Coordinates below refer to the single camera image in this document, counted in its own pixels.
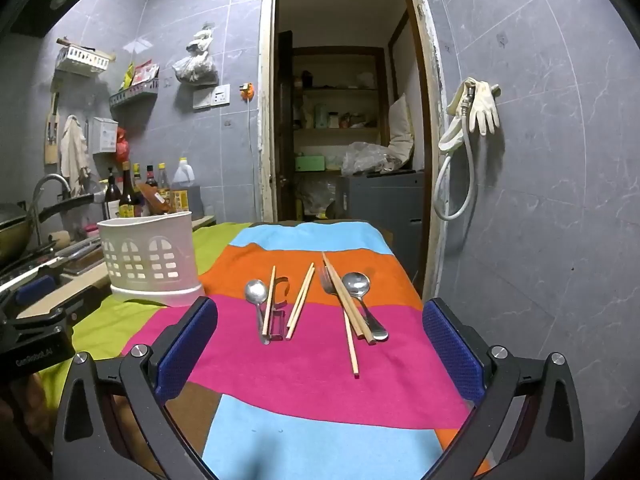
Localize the person's left hand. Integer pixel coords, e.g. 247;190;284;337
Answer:
12;371;57;456

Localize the grey cabinet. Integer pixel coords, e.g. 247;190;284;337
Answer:
345;170;426;286

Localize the clear plastic bag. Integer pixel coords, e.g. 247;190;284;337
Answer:
341;141;403;177

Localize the white plastic utensil holder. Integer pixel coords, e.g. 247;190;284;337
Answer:
96;210;206;308

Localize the black pan handle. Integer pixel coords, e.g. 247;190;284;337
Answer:
37;192;108;223

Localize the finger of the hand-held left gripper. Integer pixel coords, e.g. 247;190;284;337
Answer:
12;274;58;307
15;284;103;328

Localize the dark wok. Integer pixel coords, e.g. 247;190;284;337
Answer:
0;202;36;266

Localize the wall socket plate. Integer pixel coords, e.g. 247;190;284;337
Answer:
192;85;231;110

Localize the beige hanging towel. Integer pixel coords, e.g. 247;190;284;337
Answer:
60;115;93;196

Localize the metal faucet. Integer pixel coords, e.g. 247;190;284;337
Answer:
32;174;73;221

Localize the cream rubber glove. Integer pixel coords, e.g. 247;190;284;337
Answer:
470;80;501;136
439;79;476;153

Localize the cooking oil jug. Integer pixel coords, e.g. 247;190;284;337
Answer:
171;157;197;213

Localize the hanging plastic bag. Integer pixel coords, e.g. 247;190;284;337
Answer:
172;25;219;86

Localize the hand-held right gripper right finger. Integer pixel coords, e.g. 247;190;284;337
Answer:
421;297;586;480

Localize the grey wall shelf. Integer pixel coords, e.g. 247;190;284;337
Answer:
110;80;160;108

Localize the red packet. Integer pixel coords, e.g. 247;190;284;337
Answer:
132;61;160;83

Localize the white cable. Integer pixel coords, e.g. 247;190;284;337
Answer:
247;100;257;211

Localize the wooden shelf unit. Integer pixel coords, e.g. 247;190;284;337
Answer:
292;46;391;181

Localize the dark wooden door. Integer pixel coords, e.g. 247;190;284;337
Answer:
274;30;296;221

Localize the soy sauce bottle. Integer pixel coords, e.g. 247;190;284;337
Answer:
119;161;143;218

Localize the dark bottle white label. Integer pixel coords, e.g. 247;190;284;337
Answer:
102;166;123;220

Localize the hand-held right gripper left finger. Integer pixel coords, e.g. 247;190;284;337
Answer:
52;296;221;480

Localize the metal spoon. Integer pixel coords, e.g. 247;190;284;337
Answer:
244;279;272;346
341;271;390;342

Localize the colourful patchwork cloth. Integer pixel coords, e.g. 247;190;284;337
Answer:
40;220;493;480

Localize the beige pillow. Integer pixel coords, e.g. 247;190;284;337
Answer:
387;92;416;171

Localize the kitchen knife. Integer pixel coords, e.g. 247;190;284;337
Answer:
47;237;103;261

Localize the white hose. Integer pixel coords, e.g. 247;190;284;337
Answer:
432;85;476;221

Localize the white door frame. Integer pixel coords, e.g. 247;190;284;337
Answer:
257;0;447;301

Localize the white wall basket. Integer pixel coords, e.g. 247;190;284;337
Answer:
55;44;111;78

